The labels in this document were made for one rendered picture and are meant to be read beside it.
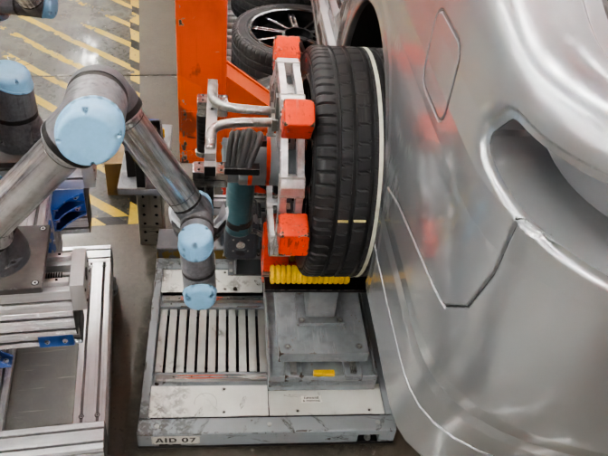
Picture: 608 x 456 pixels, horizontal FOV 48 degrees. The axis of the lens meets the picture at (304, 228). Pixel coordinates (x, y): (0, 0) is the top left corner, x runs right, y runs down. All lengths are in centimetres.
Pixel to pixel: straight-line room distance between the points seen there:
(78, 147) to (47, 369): 115
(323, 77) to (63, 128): 74
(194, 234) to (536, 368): 77
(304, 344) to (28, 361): 87
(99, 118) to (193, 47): 106
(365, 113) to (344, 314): 92
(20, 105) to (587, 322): 156
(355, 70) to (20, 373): 136
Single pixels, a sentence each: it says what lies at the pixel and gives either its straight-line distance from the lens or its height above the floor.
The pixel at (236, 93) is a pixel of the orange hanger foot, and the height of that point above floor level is 80.
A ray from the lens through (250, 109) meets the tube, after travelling 193.
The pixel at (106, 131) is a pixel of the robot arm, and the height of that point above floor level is 131.
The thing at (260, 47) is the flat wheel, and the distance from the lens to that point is 338.
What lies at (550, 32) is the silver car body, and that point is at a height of 164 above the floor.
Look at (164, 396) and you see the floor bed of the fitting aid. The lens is 237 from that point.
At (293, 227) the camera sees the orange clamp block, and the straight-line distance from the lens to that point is 172.
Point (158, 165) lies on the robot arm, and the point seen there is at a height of 112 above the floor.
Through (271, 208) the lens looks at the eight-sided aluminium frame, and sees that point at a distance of 219.
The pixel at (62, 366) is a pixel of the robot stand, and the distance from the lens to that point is 233.
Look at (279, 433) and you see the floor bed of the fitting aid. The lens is 230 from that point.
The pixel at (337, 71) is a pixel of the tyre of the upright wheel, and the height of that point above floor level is 117.
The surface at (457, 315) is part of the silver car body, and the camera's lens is 116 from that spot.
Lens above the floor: 201
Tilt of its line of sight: 41 degrees down
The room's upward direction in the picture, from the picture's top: 7 degrees clockwise
